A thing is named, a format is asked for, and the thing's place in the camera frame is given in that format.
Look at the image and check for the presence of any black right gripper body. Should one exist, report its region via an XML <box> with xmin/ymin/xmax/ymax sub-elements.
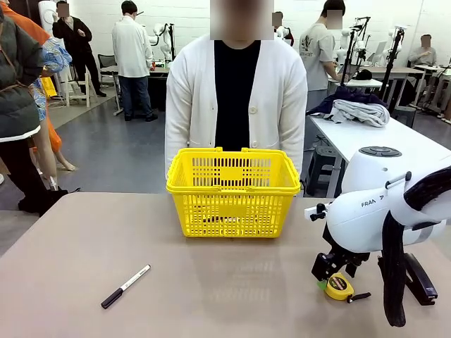
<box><xmin>327</xmin><ymin>242</ymin><xmax>371</xmax><ymax>275</ymax></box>

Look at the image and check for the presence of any yellow tape measure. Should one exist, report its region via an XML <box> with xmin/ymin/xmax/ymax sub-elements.
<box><xmin>323</xmin><ymin>272</ymin><xmax>372</xmax><ymax>304</ymax></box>

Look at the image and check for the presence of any person's right forearm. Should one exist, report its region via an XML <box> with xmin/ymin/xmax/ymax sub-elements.
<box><xmin>164</xmin><ymin>105</ymin><xmax>193</xmax><ymax>179</ymax></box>

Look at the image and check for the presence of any person's left forearm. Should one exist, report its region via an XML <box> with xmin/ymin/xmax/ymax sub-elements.
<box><xmin>278</xmin><ymin>105</ymin><xmax>308</xmax><ymax>177</ymax></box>

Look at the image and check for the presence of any yellow plastic shopping basket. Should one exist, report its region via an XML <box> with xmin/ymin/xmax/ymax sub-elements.
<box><xmin>165</xmin><ymin>146</ymin><xmax>302</xmax><ymax>239</ymax></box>

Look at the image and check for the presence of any person in white cardigan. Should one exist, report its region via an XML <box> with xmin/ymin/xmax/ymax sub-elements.
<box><xmin>164</xmin><ymin>0</ymin><xmax>309</xmax><ymax>184</ymax></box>

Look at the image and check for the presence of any seated person in grey sweater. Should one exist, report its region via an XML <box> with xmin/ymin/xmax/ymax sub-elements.
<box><xmin>407</xmin><ymin>34</ymin><xmax>438</xmax><ymax>67</ymax></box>

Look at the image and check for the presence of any black stapler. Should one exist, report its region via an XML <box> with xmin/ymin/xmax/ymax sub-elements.
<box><xmin>403</xmin><ymin>252</ymin><xmax>439</xmax><ymax>306</ymax></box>

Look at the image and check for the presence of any grey plastic stool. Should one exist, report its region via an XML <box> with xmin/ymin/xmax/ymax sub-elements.
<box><xmin>390</xmin><ymin>105</ymin><xmax>417</xmax><ymax>128</ymax></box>
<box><xmin>304</xmin><ymin>146</ymin><xmax>341</xmax><ymax>198</ymax></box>

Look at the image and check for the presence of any large white table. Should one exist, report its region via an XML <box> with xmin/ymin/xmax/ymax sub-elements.
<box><xmin>308</xmin><ymin>114</ymin><xmax>451</xmax><ymax>198</ymax></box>

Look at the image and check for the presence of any pile of grey clothes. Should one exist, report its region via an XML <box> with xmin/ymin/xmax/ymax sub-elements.
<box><xmin>306</xmin><ymin>87</ymin><xmax>388</xmax><ymax>120</ymax></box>

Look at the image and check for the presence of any black and white marker pen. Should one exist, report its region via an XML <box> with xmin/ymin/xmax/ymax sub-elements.
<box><xmin>100</xmin><ymin>263</ymin><xmax>152</xmax><ymax>310</ymax></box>

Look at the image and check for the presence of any black tripod stand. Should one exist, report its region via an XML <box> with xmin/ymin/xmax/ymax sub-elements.
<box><xmin>378</xmin><ymin>25</ymin><xmax>406</xmax><ymax>106</ymax></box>

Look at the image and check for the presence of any man in grey t-shirt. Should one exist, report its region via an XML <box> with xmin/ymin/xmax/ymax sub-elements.
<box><xmin>298</xmin><ymin>0</ymin><xmax>345</xmax><ymax>103</ymax></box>

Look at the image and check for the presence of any man in white coat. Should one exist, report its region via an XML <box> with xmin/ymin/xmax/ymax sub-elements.
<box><xmin>111</xmin><ymin>0</ymin><xmax>159</xmax><ymax>123</ymax></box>

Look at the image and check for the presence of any black office chair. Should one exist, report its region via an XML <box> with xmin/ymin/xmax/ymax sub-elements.
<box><xmin>97</xmin><ymin>53</ymin><xmax>118</xmax><ymax>88</ymax></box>

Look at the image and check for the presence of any white wooden stool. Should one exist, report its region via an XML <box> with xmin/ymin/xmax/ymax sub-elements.
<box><xmin>64</xmin><ymin>73</ymin><xmax>101</xmax><ymax>107</ymax></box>

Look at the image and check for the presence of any yellow floor sign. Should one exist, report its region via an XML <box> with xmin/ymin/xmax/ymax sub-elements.
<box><xmin>39</xmin><ymin>75</ymin><xmax>59</xmax><ymax>100</ymax></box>

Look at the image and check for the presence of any man in black clothes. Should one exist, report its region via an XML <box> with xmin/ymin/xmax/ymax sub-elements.
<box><xmin>51</xmin><ymin>0</ymin><xmax>107</xmax><ymax>99</ymax></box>

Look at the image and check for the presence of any mannequin in orange and blue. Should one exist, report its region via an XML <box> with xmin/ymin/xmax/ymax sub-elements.
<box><xmin>6</xmin><ymin>5</ymin><xmax>78</xmax><ymax>193</ymax></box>

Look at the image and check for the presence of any mannequin in dark puffer jacket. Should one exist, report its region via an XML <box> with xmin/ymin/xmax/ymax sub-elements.
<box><xmin>0</xmin><ymin>6</ymin><xmax>70</xmax><ymax>215</ymax></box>

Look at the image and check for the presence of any white tower air conditioner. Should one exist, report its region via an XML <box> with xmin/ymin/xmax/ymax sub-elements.
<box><xmin>37</xmin><ymin>0</ymin><xmax>73</xmax><ymax>106</ymax></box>

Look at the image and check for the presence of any black sleeved cable bundle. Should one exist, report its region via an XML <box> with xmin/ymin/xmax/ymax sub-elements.
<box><xmin>377</xmin><ymin>165</ymin><xmax>451</xmax><ymax>328</ymax></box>

